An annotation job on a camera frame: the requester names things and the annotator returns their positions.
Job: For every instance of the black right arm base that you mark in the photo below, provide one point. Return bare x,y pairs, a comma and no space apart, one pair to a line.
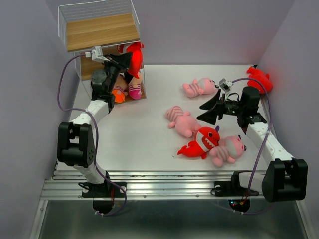
239,202

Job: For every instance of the red plush far corner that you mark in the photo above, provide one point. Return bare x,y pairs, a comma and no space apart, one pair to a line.
264,84

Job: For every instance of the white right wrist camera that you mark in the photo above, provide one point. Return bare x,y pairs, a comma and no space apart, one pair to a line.
225,85

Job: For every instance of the large pink striped pig plush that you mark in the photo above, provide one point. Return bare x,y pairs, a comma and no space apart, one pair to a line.
182,121

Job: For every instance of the boy doll magenta striped shirt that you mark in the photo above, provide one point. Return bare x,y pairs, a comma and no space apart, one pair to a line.
134,88

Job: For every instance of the pink pig plush bottom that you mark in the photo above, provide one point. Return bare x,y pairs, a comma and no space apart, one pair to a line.
230,149

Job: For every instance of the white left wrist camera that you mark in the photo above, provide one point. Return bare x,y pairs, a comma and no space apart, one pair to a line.
96,55

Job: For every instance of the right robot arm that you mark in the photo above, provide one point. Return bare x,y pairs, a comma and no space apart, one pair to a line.
286,177

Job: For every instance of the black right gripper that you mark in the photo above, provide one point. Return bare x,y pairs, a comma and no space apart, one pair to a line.
210,116

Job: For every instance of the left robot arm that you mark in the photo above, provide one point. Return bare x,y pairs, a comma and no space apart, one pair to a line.
78,139

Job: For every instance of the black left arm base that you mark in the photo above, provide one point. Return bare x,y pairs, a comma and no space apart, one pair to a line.
104,196

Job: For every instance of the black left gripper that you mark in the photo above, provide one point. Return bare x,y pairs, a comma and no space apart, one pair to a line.
123,59

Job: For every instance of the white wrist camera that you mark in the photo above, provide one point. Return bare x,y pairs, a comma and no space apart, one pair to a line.
96,55
225,85

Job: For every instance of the white wire wooden shelf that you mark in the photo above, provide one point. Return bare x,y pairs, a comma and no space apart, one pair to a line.
93,31

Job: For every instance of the red whale plush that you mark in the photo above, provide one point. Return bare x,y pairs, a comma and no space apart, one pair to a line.
137,56

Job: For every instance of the red shark plush open mouth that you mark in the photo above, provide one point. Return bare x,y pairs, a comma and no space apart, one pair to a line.
205,139

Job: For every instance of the boy doll orange pants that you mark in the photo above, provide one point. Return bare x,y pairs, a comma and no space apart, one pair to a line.
119,89

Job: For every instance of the pink pig plush top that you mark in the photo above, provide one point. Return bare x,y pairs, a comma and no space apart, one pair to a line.
203,86

